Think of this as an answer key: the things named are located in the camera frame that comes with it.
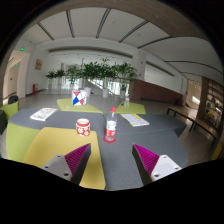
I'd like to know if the framed picture on wall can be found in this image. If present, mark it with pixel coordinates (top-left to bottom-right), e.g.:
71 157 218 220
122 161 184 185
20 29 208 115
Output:
35 59 43 70

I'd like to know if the red round coaster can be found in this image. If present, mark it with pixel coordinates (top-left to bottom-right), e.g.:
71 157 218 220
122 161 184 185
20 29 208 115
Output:
103 136 116 143

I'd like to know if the red fire extinguisher box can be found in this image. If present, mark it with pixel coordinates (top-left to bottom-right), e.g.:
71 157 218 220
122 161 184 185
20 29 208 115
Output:
33 84 37 94

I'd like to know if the wooden bench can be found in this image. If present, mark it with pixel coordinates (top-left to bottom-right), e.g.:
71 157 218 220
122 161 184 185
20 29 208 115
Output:
167 107 218 145

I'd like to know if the row of potted plants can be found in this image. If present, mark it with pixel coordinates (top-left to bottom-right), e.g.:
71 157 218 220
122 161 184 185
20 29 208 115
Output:
46 58 137 92

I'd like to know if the green seat with black bag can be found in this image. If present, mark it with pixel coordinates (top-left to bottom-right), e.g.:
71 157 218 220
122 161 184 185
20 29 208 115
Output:
0 96 19 121

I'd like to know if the red blue white cube box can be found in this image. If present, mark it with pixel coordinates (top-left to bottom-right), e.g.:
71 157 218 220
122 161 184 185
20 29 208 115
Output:
72 90 87 106

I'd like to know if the red and white mug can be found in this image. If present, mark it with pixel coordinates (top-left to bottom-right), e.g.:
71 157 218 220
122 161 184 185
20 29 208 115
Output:
76 118 90 136

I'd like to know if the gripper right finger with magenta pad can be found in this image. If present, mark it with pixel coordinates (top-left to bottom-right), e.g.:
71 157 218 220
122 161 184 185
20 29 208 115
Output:
132 144 181 185

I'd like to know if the clear bottle with red cap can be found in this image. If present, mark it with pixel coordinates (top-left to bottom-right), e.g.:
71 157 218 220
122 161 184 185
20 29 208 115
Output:
105 107 117 138

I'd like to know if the distant clear water bottle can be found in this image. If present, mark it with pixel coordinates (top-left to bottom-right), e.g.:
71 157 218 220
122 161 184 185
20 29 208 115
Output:
124 94 130 108

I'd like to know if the open magazine on table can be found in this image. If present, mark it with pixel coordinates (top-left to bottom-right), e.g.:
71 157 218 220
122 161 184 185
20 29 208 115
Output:
30 108 56 121

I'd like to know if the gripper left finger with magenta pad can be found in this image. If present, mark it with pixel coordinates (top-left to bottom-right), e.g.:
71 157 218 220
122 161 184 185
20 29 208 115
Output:
42 143 91 185

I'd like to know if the wooden bookshelf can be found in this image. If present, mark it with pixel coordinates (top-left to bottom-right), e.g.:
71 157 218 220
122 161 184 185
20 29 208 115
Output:
197 78 224 130

